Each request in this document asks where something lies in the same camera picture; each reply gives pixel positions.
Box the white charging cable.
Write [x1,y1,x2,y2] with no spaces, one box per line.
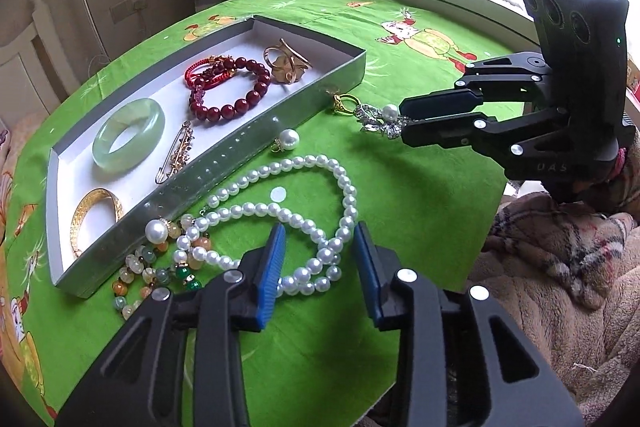
[77,0,109,64]

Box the gold engraved bangle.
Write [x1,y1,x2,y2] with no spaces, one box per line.
[70,188,125,259]

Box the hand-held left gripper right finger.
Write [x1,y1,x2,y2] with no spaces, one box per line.
[352,221,586,427]

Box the pearl drop earring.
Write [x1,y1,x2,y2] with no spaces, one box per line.
[271,128,301,154]
[144,217,170,246]

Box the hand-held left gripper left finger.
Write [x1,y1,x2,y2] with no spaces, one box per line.
[55,223,288,427]

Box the dark red bead bracelet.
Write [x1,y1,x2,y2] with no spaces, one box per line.
[188,57,273,122]

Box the multicolour stone bead bracelet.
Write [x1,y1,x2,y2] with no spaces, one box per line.
[112,214,214,321]

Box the gold safety pin brooch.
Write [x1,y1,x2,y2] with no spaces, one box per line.
[154,121,195,186]

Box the white pearl necklace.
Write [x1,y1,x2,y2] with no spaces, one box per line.
[175,155,359,298]

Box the grey shallow cardboard box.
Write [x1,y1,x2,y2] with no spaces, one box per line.
[46,14,369,299]

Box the silver bow brooch with pearl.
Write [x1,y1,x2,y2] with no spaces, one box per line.
[327,92,416,140]

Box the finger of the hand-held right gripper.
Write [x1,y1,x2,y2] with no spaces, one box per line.
[399,51,552,118]
[400,106,577,181]

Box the person's right hand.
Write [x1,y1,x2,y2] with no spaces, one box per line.
[565,139,640,214]

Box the pale green jade bangle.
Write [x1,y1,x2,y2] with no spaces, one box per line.
[92,98,166,172]

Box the beige fleece robe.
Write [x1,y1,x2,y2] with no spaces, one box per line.
[367,252,640,427]

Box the gold flower brooch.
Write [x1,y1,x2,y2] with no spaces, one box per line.
[263,38,312,84]

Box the red woven string bracelet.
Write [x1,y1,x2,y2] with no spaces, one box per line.
[184,55,237,106]

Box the cream wooden headboard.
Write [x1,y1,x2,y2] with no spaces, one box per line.
[0,0,92,128]

